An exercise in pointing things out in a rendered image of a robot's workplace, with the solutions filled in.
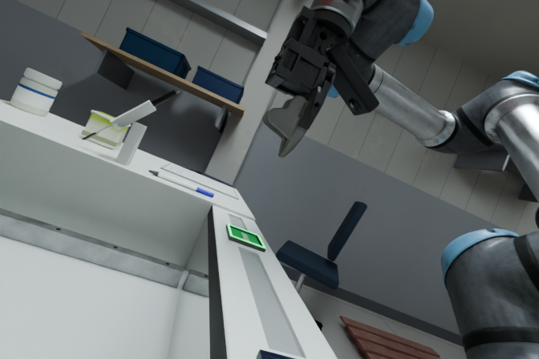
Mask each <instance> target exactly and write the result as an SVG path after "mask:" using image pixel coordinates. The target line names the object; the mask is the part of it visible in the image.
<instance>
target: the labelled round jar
mask: <svg viewBox="0 0 539 359"><path fill-rule="evenodd" d="M24 76H25V77H22V78H21V80H20V82H19V84H18V86H17V88H16V90H15V92H14V94H13V96H12V98H11V100H10V105H11V106H12V107H16V108H18V109H19V110H22V111H25V112H28V113H31V114H33V115H39V116H42V117H44V116H47V113H48V111H49V110H50V109H51V106H52V103H53V102H54V100H55V97H56V95H57V94H58V92H57V90H58V89H60V87H61V85H62V82H60V81H59V80H56V79H53V78H52V77H49V76H47V75H44V74H42V73H40V72H37V71H35V70H32V69H30V68H29V67H28V68H26V70H25V72H24Z"/></svg>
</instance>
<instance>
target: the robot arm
mask: <svg viewBox="0 0 539 359"><path fill-rule="evenodd" d="M360 15H362V16H361V17H360ZM433 16H434V12H433V9H432V6H431V5H430V4H429V3H428V1H427V0H314V1H313V3H312V5H311V7H310V8H308V7H306V6H303V7H302V8H301V10H300V12H299V13H298V14H297V16H296V17H295V19H294V22H293V24H292V26H291V28H290V31H289V33H288V35H287V37H286V40H285V41H284V43H283V44H282V48H281V50H280V52H279V53H278V55H276V56H275V58H274V63H273V66H272V67H271V69H270V72H269V74H268V76H267V79H266V81H265V84H267V85H269V86H271V87H273V88H275V89H276V90H278V91H280V92H282V93H283V94H285V95H291V96H293V98H292V99H288V100H286V101H285V103H284V105H283V107H282V108H273V109H271V110H270V111H267V112H266V113H265V114H264V115H263V123H264V124H265V125H266V126H267V127H268V128H269V129H270V130H272V131H273V132H274V133H275V134H276V135H278V136H279V137H280V138H281V139H282V142H281V146H280V148H279V152H278V156H279V157H282V158H284V157H285V156H286V155H288V154H289V153H290V152H292V150H293V149H295V148H296V146H297V145H298V143H299V142H300V141H301V139H302V138H303V136H304V134H305V133H306V132H307V130H308V129H309V128H310V126H311V124H312V123H313V121H314V119H315V118H316V116H317V114H318V113H319V111H320V110H321V108H322V105H323V104H324V101H325V99H326V96H329V97H332V98H337V97H339V96H341V97H342V99H343V100H344V102H345V103H346V105H347V106H348V107H349V109H350V110H351V112H352V113H353V115H362V114H366V113H370V112H372V111H373V110H375V111H377V112H378V113H380V114H381V115H383V116H385V117H386V118H388V119H389V120H391V121H392V122H394V123H396V124H398V125H399V126H401V127H402V128H404V129H405V130H407V131H409V132H411V133H412V134H413V135H415V137H416V139H417V141H418V142H419V143H420V144H422V145H423V146H425V147H426V148H428V149H431V150H433V151H438V152H441V153H447V154H457V155H462V154H470V153H474V152H478V151H482V150H484V149H486V148H488V147H491V146H492V145H494V144H496V143H499V144H503V145H504V146H505V149H506V150H507V152H508V153H509V155H510V157H511V158H512V160H513V162H514V163H515V164H516V166H517V168H518V170H519V172H520V173H521V175H522V176H523V178H524V180H525V182H526V183H527V184H528V186H529V188H530V190H531V191H532V193H533V194H534V196H535V197H536V199H537V201H538V203H539V78H538V77H537V76H535V75H532V74H530V73H529V72H527V71H516V72H514V73H512V74H510V75H509V76H507V77H505V78H502V79H501V80H499V82H498V83H496V84H495V85H493V86H492V87H490V88H489V89H487V90H486V91H484V92H483V93H481V94H480V95H478V96H477V97H475V98H474V99H472V100H471V101H469V102H468V103H466V104H464V105H463V106H462V107H460V108H458V109H457V110H455V111H453V112H452V113H449V112H447V111H438V110H437V109H435V108H434V107H433V106H432V105H430V104H429V103H427V102H426V101H425V100H423V99H422V98H420V97H419V96H418V95H417V94H415V93H414V92H413V91H411V90H409V89H408V88H407V87H405V86H404V85H403V84H402V83H400V82H399V81H397V80H396V79H394V78H393V77H392V76H390V75H389V74H388V73H387V72H385V71H384V70H382V69H381V68H379V67H378V66H376V65H375V64H374V63H373V62H374V61H375V60H376V59H377V58H378V57H379V56H380V55H381V54H382V53H383V52H385V51H386V50H387V49H388V48H389V47H390V46H391V45H392V44H395V45H398V46H409V45H410V44H411V43H412V42H416V41H417V40H418V39H420V38H421V37H422V36H423V35H424V34H425V32H426V31H427V30H428V28H429V26H430V25H431V24H432V19H433ZM326 48H327V49H329V48H330V49H329V50H326ZM441 266H442V269H443V274H444V277H443V278H444V285H445V288H446V289H447V290H448V295H449V297H450V301H451V303H452V308H453V312H454V314H455V318H456V323H457V325H458V329H459V332H460V337H461V340H462V343H463V346H464V351H465V353H466V357H467V359H539V231H535V232H531V233H529V234H526V235H523V236H519V235H517V234H516V233H515V232H511V231H509V230H504V229H498V228H493V229H492V230H491V231H489V232H488V231H487V230H486V229H481V230H477V231H474V232H469V233H467V234H464V235H462V236H460V237H458V238H456V239H455V240H453V241H452V242H451V243H450V244H449V245H448V246H447V247H446V248H445V249H444V251H443V254H442V257H441Z"/></svg>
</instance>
